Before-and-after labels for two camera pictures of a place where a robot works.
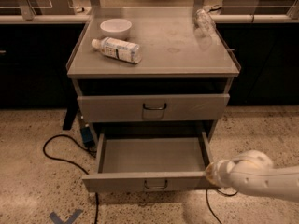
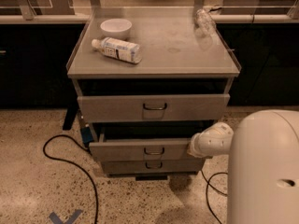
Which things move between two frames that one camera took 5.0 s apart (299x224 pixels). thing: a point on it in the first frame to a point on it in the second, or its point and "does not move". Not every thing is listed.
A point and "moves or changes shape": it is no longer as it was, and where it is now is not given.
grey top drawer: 152,108 does not move
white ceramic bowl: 116,28 does not move
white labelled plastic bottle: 120,49 does not move
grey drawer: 150,161 moves or changes shape
